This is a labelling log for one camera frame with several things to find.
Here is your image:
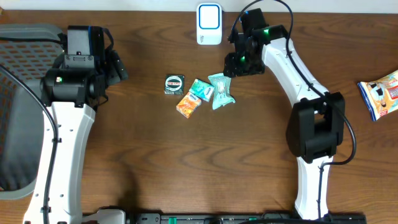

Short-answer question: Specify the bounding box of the teal small snack packet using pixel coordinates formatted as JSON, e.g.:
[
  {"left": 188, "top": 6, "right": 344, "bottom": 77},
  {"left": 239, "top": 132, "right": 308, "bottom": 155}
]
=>
[{"left": 208, "top": 73, "right": 236, "bottom": 110}]

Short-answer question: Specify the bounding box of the teal gum box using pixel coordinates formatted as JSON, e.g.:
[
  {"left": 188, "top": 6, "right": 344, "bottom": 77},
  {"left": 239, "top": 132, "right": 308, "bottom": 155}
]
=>
[{"left": 189, "top": 79, "right": 215, "bottom": 102}]

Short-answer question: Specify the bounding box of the round black white container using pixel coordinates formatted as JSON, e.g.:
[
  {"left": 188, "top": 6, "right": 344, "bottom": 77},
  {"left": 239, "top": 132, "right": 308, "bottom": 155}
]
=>
[{"left": 164, "top": 75, "right": 185, "bottom": 95}]

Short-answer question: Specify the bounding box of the orange snack packet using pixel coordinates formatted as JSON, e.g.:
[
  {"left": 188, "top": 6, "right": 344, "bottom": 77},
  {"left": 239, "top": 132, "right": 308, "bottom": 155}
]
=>
[{"left": 176, "top": 92, "right": 201, "bottom": 118}]

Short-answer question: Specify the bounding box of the cream snack bag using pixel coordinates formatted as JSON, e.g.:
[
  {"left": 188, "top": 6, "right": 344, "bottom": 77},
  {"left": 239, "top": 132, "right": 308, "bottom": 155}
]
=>
[{"left": 358, "top": 71, "right": 397, "bottom": 121}]

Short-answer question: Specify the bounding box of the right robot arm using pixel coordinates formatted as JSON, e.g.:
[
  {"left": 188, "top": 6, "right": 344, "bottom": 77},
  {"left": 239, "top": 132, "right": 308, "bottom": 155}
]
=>
[{"left": 223, "top": 9, "right": 345, "bottom": 220}]

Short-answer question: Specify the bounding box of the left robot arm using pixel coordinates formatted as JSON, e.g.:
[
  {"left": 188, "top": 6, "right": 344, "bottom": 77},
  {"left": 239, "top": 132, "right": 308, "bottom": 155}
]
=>
[{"left": 23, "top": 26, "right": 128, "bottom": 224}]

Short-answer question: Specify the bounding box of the white barcode scanner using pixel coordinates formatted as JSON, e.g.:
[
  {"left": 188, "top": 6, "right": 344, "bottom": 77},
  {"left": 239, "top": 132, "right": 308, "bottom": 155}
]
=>
[{"left": 196, "top": 2, "right": 223, "bottom": 45}]

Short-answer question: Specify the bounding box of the grey plastic shopping basket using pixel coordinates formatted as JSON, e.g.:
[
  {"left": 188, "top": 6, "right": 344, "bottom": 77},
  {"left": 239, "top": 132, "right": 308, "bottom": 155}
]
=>
[{"left": 1, "top": 24, "right": 63, "bottom": 200}]

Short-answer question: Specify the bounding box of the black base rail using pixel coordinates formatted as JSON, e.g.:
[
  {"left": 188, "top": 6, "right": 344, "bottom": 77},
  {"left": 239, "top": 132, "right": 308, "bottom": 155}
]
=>
[{"left": 83, "top": 212, "right": 368, "bottom": 224}]

